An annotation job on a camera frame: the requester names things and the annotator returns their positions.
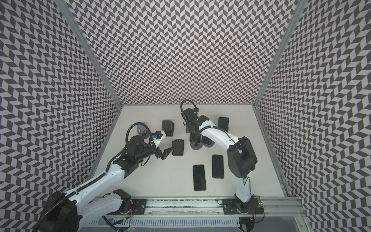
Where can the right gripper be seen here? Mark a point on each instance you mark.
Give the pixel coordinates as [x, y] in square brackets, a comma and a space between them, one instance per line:
[194, 139]

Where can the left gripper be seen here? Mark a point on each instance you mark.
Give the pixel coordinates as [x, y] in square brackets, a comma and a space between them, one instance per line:
[159, 154]

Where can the black phone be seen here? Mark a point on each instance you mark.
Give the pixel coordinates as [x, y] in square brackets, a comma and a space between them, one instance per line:
[223, 122]
[205, 139]
[199, 180]
[218, 166]
[193, 137]

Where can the grey round-base phone stand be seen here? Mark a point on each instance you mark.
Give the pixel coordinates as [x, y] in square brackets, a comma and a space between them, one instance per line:
[143, 130]

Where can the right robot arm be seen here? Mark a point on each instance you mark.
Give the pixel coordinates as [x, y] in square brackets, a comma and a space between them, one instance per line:
[242, 159]

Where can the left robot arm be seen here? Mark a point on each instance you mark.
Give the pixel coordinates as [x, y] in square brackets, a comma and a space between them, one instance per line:
[70, 211]

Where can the black folding phone stand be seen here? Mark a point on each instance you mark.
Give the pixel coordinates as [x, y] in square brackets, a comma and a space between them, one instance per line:
[178, 147]

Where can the grey round stand centre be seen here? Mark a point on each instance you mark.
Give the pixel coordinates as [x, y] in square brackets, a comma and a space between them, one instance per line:
[196, 145]

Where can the black rectangular phone stand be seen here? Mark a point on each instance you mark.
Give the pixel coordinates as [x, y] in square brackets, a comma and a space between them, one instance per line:
[168, 127]

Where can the grey round stand centre-right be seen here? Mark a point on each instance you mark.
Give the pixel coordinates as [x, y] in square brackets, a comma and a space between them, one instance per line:
[209, 144]

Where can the white ribbed vent strip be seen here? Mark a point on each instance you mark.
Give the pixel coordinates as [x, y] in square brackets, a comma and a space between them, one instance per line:
[175, 222]

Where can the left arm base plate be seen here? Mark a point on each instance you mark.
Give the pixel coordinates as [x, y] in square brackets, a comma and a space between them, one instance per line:
[138, 206]

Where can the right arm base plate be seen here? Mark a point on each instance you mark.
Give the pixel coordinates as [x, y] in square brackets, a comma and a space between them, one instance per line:
[234, 207]

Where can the aluminium front rail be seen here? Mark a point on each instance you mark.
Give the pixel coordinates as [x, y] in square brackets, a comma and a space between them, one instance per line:
[179, 207]

